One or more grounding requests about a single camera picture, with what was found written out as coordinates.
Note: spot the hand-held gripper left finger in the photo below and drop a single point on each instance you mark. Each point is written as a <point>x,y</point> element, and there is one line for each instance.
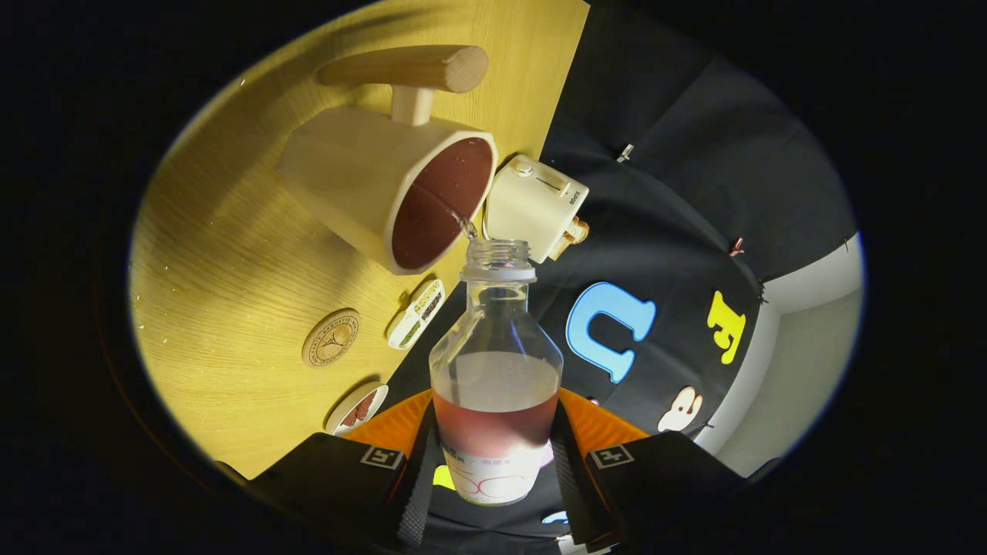
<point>412,509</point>

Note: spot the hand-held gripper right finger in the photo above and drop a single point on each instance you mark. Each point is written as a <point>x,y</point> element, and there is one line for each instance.
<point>574,493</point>

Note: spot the clear juice bottle pink label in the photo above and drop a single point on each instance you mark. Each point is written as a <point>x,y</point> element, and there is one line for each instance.
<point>495,416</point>

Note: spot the round wooden coaster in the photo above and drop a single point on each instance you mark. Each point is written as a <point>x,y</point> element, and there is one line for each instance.
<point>331,338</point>

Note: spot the round white plate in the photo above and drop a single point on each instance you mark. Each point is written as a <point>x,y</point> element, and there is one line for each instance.
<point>339,422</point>

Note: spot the brown meat piece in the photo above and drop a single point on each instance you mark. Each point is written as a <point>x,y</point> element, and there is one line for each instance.
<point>359,408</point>

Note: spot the white divided snack dish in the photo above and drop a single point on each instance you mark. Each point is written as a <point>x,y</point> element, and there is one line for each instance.
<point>416,314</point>

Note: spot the toast slice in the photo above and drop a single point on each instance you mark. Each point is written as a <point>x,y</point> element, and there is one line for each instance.
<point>580,230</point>
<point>561,248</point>

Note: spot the cream toaster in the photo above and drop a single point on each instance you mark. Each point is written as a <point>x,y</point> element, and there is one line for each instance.
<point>532,204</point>

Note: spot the pink clip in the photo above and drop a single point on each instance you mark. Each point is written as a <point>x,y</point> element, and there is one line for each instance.
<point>737,247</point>

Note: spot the wooden table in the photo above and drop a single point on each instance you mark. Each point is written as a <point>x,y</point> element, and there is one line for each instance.
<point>231,270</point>

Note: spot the metal clip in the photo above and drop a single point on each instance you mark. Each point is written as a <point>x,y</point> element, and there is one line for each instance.
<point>625,153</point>

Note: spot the black backdrop cloth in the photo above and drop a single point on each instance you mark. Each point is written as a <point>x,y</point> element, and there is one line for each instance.
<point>655,116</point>

